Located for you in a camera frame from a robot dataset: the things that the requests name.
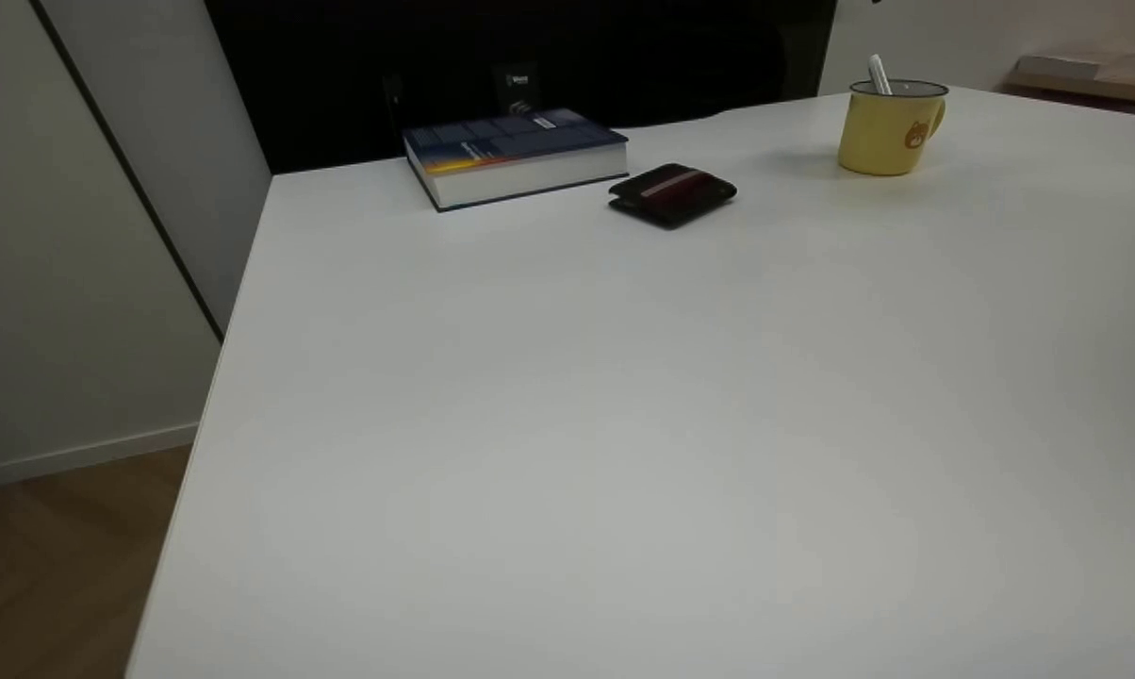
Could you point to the white marker with purple cap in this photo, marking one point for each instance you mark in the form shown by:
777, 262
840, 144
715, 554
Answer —
880, 75

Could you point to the black wallet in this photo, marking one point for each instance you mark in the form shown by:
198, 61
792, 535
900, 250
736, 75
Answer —
671, 193

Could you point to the blue hardcover book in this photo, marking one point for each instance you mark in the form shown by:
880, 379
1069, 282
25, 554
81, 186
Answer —
509, 154

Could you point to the yellow enamel mug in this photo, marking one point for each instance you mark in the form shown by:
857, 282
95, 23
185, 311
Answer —
886, 132

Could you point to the wooden side table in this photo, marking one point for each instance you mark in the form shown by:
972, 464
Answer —
1076, 75

